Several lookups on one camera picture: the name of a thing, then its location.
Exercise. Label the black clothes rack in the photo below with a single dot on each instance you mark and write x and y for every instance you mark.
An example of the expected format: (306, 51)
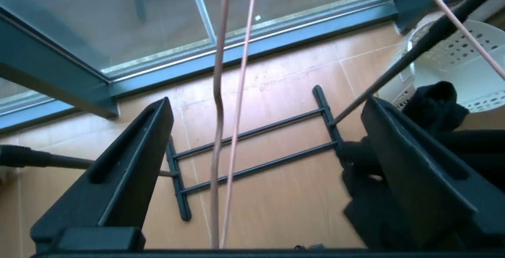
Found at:
(252, 133)

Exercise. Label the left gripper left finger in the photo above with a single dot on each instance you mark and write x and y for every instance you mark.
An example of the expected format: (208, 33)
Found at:
(118, 179)

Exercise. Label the heap of clothes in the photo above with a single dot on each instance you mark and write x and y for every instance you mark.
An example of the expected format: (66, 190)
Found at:
(434, 104)

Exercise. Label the white laundry basket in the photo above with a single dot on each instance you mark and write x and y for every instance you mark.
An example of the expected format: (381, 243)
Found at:
(465, 64)

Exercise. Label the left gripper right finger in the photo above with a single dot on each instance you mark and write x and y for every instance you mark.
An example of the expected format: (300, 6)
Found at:
(426, 195)

